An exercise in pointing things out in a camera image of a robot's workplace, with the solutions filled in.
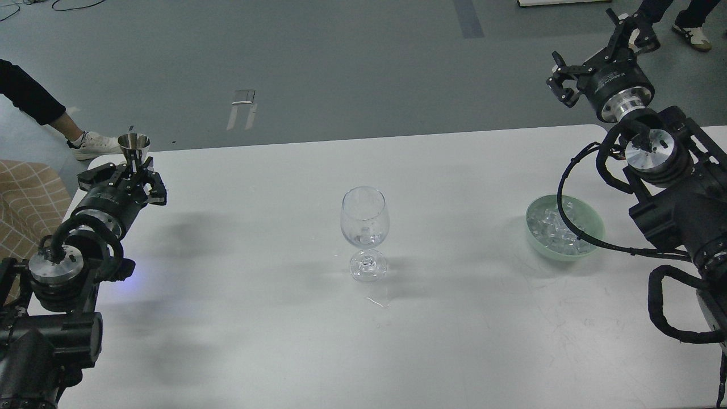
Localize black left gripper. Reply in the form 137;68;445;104
71;158;167;239

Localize silver metal jigger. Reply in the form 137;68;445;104
117;132;151;173

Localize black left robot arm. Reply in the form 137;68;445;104
2;157;167;408

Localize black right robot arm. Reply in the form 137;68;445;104
547;9;726;349

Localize black floor cables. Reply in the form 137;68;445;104
0;0;107;22

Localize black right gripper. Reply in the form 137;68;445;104
546;8;661;123

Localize seated person in black trousers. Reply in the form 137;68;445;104
1;60;120;161

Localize standing person white sneakers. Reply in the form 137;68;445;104
628;1;720;52

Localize green bowl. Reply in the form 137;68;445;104
525;195;605;262

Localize clear wine glass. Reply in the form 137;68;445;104
340;186;390;282

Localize beige checked cushion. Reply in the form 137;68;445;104
0;160;72;302

